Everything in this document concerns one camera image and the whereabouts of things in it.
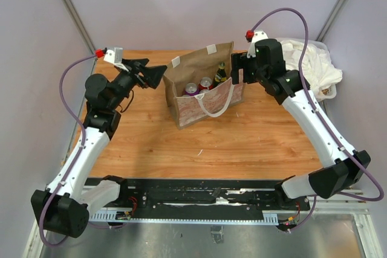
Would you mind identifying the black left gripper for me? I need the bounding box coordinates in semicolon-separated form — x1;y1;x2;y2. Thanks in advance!
108;59;167;110

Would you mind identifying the pink patterned canvas bag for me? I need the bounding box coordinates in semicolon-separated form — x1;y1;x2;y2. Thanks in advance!
163;42;245;129

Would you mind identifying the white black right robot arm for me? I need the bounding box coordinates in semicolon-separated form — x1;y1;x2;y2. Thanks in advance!
231;39;371;210

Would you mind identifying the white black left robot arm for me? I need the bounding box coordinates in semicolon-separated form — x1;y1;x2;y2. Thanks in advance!
31;59;167;245

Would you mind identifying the purple soda can rear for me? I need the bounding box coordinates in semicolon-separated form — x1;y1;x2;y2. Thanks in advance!
184;83;200;96

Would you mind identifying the dark glass bottle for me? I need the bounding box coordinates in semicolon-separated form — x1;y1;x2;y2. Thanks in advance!
212;62;227;88

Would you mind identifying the white crumpled cloth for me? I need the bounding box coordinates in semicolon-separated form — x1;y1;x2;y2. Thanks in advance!
275;37;343;98

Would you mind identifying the red soda can rear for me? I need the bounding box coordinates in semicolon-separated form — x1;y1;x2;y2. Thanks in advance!
198;77;213;91

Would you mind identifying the white plastic basket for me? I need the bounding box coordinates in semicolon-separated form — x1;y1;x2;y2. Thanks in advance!
308;40;342;101

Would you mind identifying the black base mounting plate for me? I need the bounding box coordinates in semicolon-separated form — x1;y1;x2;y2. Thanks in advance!
102;179;310;213

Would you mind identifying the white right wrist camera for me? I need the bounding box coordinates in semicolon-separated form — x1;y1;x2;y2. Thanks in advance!
246;30;268;59

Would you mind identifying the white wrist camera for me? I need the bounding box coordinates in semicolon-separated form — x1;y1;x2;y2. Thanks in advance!
246;30;268;59
94;47;128;71

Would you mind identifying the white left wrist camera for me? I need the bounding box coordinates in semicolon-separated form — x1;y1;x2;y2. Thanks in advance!
94;47;128;71

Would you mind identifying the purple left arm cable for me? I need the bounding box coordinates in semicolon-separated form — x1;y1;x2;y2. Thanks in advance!
38;54;100;246

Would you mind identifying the aluminium frame rail right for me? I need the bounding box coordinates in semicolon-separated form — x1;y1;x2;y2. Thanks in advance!
316;0;348;42

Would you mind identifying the aluminium frame rail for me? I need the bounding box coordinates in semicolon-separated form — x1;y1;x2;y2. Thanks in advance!
62;0;96;52
316;0;348;42

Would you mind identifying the aluminium frame rail left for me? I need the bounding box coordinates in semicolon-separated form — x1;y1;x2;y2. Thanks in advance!
62;0;96;52

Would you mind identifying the white slotted cable duct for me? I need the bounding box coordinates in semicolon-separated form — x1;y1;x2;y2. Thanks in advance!
89;206;279;225

